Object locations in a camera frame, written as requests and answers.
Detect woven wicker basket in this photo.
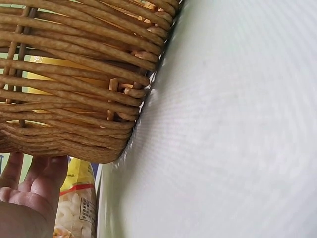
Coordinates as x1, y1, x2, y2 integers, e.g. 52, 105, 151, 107
0, 0, 186, 165

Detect glossy yellow packet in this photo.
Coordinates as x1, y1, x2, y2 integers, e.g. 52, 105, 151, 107
23, 55, 117, 127

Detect person's left hand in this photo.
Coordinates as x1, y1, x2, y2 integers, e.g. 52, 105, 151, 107
0, 151, 69, 238

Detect yellow snack packet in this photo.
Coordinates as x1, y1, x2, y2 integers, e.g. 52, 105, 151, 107
53, 157, 98, 238

